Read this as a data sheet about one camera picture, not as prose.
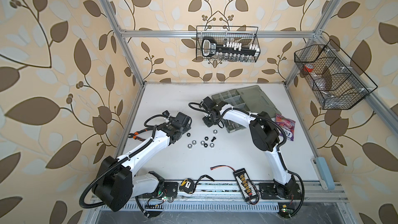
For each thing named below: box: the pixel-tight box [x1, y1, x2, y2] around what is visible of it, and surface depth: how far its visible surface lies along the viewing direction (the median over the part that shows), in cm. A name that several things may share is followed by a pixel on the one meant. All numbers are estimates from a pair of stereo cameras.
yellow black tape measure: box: [178, 178, 195, 194], surface depth 75 cm
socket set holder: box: [201, 36, 260, 58], surface depth 84 cm
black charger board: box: [232, 168, 259, 202], surface depth 77 cm
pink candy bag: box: [275, 113, 296, 142], surface depth 96 cm
